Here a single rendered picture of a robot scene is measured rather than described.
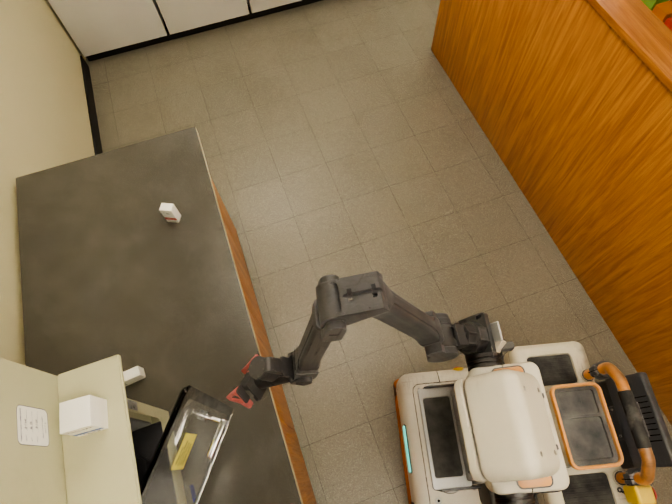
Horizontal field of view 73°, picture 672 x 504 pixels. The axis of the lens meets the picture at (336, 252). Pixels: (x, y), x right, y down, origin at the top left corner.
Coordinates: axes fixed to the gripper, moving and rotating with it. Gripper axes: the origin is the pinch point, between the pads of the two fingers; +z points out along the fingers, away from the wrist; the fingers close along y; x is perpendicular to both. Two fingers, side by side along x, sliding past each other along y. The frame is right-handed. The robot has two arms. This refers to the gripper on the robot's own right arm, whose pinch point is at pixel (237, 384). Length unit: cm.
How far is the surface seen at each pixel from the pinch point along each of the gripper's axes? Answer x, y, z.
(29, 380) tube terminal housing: -44, 40, -14
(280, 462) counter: 22.6, 9.6, -3.9
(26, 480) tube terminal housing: -34, 52, -18
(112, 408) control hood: -31, 37, -18
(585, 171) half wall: 48, -149, -101
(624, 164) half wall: 43, -130, -115
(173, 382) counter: -6.6, -0.3, 22.2
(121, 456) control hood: -25, 42, -20
